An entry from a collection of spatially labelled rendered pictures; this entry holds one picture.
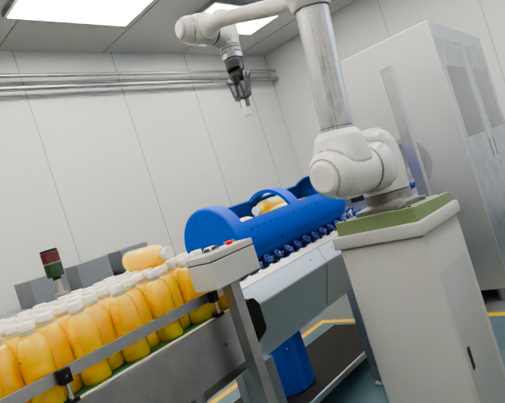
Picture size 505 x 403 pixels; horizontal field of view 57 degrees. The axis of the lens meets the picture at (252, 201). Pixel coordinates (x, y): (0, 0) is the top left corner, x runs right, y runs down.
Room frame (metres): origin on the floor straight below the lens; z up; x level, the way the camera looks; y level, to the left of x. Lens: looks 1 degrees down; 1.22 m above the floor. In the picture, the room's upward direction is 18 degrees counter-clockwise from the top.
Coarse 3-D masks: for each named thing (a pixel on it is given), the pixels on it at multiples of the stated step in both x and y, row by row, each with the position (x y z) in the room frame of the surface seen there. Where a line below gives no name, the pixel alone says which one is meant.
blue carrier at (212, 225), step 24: (264, 192) 2.07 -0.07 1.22; (288, 192) 2.06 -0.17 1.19; (312, 192) 2.45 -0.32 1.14; (192, 216) 1.80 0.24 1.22; (216, 216) 1.72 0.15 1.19; (240, 216) 2.12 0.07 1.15; (264, 216) 1.84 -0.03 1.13; (288, 216) 1.95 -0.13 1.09; (312, 216) 2.10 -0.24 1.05; (336, 216) 2.31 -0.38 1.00; (192, 240) 1.82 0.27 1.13; (216, 240) 1.74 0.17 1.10; (264, 240) 1.81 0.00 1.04; (288, 240) 1.98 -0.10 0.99
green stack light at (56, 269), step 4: (52, 264) 1.64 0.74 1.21; (56, 264) 1.65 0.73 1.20; (60, 264) 1.66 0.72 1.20; (44, 268) 1.64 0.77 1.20; (48, 268) 1.64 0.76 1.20; (52, 268) 1.64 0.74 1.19; (56, 268) 1.64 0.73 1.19; (60, 268) 1.65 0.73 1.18; (48, 272) 1.64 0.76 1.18; (52, 272) 1.64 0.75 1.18; (56, 272) 1.64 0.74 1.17; (60, 272) 1.65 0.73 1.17; (64, 272) 1.67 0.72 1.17; (48, 276) 1.64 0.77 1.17; (52, 276) 1.64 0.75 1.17; (56, 276) 1.64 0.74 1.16
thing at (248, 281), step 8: (328, 232) 2.24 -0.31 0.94; (336, 232) 2.27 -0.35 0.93; (312, 240) 2.12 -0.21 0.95; (320, 240) 2.15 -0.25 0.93; (328, 240) 2.18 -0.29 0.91; (304, 248) 2.04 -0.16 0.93; (312, 248) 2.07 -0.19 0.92; (288, 256) 1.94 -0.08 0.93; (296, 256) 1.97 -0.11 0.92; (264, 264) 1.83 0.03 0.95; (272, 264) 1.86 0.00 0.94; (280, 264) 1.88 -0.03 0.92; (256, 272) 1.77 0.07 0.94; (264, 272) 1.79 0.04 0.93; (272, 272) 1.82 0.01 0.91; (248, 280) 1.72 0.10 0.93; (256, 280) 1.74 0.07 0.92
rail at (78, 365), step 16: (192, 304) 1.37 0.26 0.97; (160, 320) 1.27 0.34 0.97; (128, 336) 1.19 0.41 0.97; (144, 336) 1.23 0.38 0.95; (96, 352) 1.12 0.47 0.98; (112, 352) 1.15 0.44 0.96; (80, 368) 1.08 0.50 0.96; (32, 384) 0.99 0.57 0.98; (48, 384) 1.02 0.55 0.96; (0, 400) 0.94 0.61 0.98; (16, 400) 0.96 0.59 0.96
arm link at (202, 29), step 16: (272, 0) 1.67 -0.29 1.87; (192, 16) 1.77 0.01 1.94; (208, 16) 1.74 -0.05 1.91; (224, 16) 1.70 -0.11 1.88; (240, 16) 1.69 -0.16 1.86; (256, 16) 1.69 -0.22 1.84; (272, 16) 1.70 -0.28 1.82; (176, 32) 1.79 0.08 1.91; (192, 32) 1.75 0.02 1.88; (208, 32) 1.76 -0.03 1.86
